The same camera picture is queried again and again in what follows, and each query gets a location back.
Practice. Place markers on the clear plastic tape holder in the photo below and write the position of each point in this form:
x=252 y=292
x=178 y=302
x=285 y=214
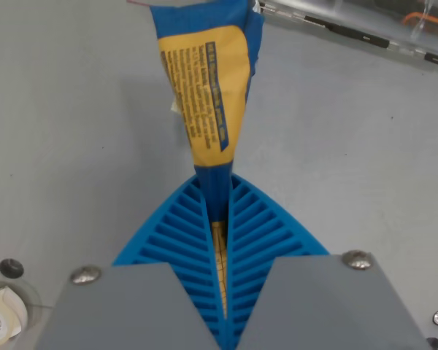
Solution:
x=34 y=295

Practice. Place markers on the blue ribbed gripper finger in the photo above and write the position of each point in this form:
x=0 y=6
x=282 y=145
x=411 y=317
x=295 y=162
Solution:
x=314 y=302
x=131 y=310

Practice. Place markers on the clear plastic box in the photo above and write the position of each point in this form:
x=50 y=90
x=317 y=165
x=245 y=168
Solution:
x=368 y=14

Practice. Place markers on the blue bag with yellow labels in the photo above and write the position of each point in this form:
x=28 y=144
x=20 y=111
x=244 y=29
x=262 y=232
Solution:
x=208 y=84

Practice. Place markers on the white adhesive tape roll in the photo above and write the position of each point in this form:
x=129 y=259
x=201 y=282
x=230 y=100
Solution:
x=14 y=313

